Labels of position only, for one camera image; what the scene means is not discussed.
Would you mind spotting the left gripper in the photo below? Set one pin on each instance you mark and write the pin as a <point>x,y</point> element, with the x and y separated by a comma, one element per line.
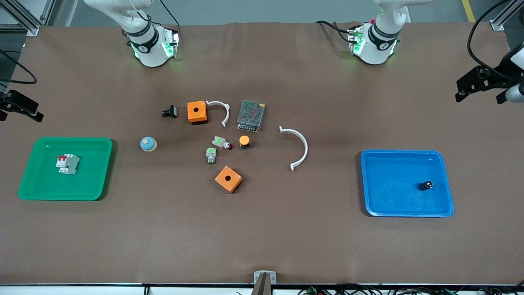
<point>492,76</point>

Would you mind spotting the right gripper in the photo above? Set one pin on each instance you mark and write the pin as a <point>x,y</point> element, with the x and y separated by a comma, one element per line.
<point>15,100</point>

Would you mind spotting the grey red circuit breaker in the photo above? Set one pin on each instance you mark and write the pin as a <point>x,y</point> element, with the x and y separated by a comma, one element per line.
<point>68,164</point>

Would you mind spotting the black cylindrical capacitor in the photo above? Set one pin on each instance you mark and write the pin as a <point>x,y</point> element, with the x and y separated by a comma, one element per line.
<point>426,186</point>

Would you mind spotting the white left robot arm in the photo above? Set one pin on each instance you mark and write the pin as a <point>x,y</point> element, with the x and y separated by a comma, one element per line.
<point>374,49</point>

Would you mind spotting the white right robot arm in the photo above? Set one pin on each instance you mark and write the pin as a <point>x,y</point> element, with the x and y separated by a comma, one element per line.
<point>148,51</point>

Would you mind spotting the green plastic tray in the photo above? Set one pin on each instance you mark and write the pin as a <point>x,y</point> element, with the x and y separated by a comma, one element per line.
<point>90,176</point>

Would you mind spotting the blue plastic tray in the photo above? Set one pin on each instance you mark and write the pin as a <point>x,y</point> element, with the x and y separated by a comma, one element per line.
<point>393,184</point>

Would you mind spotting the blue round buzzer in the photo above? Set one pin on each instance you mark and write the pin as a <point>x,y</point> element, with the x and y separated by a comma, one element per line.
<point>148,144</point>

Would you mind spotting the orange button box black base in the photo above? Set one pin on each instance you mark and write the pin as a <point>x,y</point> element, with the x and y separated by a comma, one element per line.
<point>197,111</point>

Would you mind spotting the large white curved clip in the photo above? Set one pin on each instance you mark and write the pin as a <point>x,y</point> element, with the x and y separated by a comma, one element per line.
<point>306,148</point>

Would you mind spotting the small white curved clip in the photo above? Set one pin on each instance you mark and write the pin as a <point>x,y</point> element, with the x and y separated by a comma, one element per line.
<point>216,102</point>

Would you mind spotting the red indicator lamp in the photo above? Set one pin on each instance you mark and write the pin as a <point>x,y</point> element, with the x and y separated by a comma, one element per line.
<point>220,142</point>

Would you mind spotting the orange button box with screws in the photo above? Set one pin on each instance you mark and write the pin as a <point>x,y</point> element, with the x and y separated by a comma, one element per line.
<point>228,179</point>

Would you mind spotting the orange cap push button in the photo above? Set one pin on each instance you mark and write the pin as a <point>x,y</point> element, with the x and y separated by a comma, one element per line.
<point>244,141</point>

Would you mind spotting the metal mesh power supply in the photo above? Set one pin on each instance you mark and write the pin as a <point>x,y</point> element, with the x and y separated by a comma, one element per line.
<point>251,116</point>

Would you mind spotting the brown table mat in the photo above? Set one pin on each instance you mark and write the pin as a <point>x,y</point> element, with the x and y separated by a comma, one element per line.
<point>262,237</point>

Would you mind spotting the aluminium frame profile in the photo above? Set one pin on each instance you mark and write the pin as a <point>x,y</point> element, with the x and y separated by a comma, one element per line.
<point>30,18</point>
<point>503,18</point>

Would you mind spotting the small black switch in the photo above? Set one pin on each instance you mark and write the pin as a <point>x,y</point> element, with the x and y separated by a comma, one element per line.
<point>171,111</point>

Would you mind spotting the green push button switch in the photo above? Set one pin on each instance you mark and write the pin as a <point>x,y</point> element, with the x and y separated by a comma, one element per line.
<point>211,155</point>

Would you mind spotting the grey metal camera bracket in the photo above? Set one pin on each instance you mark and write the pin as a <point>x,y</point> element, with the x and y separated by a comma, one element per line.
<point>265,278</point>

